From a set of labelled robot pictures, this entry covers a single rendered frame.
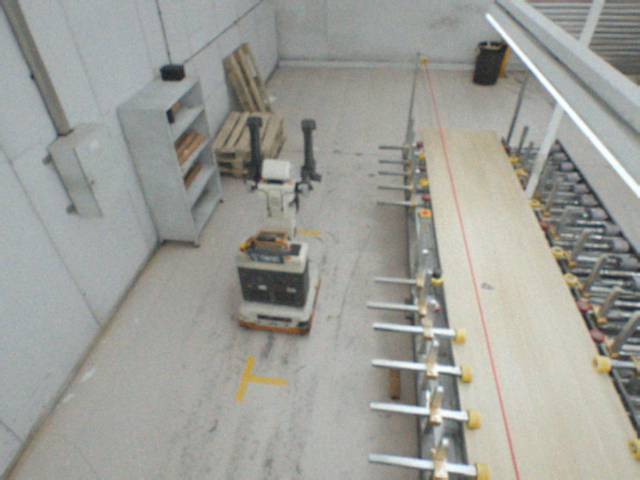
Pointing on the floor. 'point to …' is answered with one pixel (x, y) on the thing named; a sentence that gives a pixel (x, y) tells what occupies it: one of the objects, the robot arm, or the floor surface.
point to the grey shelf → (150, 143)
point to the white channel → (563, 44)
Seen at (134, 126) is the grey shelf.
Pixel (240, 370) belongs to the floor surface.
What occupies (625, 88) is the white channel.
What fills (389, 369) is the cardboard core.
